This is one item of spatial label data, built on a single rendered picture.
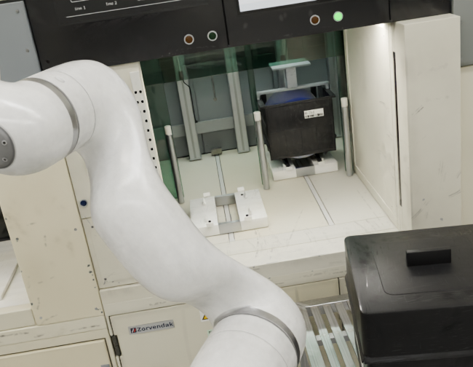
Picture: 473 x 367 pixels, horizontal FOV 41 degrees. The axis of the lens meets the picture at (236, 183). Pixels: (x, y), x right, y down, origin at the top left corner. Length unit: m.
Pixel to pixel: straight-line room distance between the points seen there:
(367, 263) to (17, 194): 0.79
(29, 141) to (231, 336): 0.32
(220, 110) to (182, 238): 1.61
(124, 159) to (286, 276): 0.89
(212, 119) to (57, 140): 1.66
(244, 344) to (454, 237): 0.66
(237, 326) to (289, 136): 1.25
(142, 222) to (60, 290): 0.88
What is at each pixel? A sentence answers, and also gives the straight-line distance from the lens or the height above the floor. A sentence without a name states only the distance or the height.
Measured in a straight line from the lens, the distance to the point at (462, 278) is 1.19.
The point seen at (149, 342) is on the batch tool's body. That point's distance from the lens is 1.66.
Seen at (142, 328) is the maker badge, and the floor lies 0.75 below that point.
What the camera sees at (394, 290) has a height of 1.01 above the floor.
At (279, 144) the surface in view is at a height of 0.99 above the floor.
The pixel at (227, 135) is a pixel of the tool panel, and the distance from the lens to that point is 2.36.
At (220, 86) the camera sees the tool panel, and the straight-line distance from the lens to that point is 2.31.
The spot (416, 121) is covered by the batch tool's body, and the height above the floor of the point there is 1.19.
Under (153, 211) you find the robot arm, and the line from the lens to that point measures 0.74.
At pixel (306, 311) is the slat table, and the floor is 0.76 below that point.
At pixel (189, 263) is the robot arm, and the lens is 0.75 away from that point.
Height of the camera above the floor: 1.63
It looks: 22 degrees down
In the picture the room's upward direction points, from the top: 9 degrees counter-clockwise
